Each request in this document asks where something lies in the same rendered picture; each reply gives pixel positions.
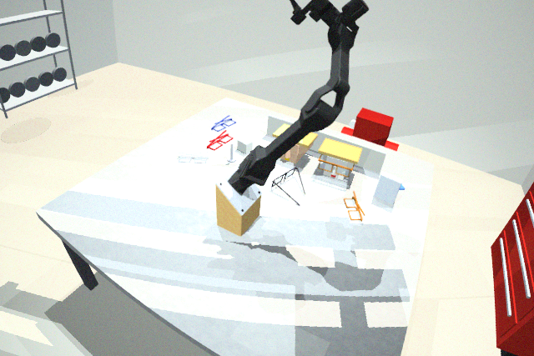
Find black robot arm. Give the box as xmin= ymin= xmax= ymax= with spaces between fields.
xmin=227 ymin=0 xmax=370 ymax=196

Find black glasses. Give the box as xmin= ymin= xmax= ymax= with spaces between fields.
xmin=271 ymin=167 xmax=305 ymax=205

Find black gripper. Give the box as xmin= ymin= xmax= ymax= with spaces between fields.
xmin=290 ymin=0 xmax=339 ymax=25

